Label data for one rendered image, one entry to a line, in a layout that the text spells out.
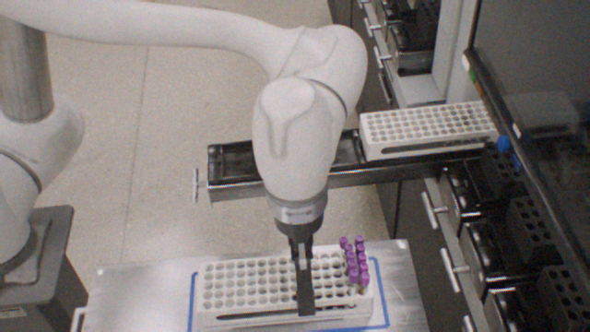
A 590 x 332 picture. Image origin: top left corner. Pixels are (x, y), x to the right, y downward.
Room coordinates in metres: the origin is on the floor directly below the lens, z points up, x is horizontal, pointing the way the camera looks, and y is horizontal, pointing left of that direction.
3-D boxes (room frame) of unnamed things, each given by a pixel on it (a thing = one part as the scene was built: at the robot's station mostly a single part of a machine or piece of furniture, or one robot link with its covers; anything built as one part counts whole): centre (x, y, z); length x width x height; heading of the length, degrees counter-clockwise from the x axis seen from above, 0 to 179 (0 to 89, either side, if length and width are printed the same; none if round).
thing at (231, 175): (0.94, -0.12, 0.78); 0.73 x 0.14 x 0.09; 93
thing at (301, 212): (0.56, 0.00, 1.11); 0.09 x 0.09 x 0.06
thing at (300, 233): (0.56, 0.00, 1.03); 0.08 x 0.07 x 0.09; 0
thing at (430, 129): (0.94, -0.30, 0.83); 0.30 x 0.10 x 0.06; 93
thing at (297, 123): (0.57, 0.00, 1.21); 0.13 x 0.11 x 0.16; 157
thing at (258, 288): (0.56, 0.04, 0.85); 0.30 x 0.10 x 0.06; 91
